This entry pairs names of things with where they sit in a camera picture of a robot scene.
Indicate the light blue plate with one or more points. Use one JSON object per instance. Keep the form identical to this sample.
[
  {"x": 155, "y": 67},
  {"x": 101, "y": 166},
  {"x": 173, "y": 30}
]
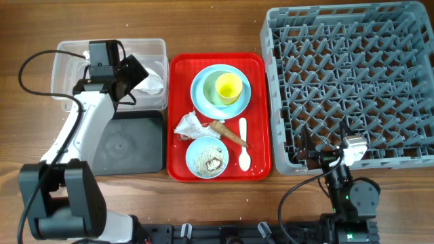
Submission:
[{"x": 209, "y": 110}]

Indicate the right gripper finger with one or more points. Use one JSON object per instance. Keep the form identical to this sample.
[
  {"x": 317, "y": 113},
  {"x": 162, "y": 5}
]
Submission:
[
  {"x": 344, "y": 131},
  {"x": 307, "y": 149}
]

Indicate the light green bowl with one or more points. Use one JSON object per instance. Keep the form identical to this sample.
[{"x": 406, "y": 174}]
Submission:
[{"x": 209, "y": 90}]

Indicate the white tissue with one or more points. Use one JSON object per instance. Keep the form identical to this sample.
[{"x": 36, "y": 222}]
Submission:
[
  {"x": 153, "y": 83},
  {"x": 190, "y": 127}
]

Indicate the brown carrot-shaped food scrap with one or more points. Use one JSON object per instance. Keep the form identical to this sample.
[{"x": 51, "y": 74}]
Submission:
[{"x": 221, "y": 129}]

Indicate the clear plastic bin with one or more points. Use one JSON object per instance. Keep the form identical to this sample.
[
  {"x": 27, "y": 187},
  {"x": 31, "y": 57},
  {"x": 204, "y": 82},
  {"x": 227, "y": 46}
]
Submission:
[{"x": 67, "y": 70}]

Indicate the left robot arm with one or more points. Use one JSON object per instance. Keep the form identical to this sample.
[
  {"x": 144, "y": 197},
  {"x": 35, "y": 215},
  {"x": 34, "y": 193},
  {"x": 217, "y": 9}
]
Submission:
[{"x": 61, "y": 197}]

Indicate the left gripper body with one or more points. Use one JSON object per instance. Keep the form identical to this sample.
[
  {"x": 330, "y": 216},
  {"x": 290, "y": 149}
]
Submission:
[{"x": 131, "y": 73}]

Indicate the grey dishwasher rack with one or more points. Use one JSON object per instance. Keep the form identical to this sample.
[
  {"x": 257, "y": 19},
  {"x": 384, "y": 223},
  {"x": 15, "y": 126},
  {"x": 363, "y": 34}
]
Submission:
[{"x": 367, "y": 65}]

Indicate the black plastic tray bin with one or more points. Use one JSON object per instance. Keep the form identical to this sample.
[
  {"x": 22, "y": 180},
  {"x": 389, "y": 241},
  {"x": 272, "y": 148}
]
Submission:
[{"x": 132, "y": 143}]

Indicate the small light blue bowl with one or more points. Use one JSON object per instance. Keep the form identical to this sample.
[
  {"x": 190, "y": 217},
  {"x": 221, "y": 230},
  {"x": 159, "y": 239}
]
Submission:
[{"x": 197, "y": 146}]

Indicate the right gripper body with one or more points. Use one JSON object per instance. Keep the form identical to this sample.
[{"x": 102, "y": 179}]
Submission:
[{"x": 322, "y": 159}]

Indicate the white plastic spoon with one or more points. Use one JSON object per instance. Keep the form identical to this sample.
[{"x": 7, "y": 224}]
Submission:
[{"x": 244, "y": 158}]

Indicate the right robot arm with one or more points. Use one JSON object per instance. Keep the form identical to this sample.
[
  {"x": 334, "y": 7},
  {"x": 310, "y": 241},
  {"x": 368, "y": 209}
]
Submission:
[{"x": 354, "y": 200}]

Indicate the red plastic tray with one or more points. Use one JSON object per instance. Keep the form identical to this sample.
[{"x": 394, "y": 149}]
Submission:
[{"x": 183, "y": 69}]

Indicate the yellow plastic cup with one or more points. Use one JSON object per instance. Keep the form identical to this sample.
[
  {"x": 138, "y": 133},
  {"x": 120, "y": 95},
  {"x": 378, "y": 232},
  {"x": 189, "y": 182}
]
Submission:
[{"x": 229, "y": 87}]

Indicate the rice and food leftovers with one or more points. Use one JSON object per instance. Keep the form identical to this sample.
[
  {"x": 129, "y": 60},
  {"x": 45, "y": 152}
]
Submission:
[{"x": 209, "y": 162}]

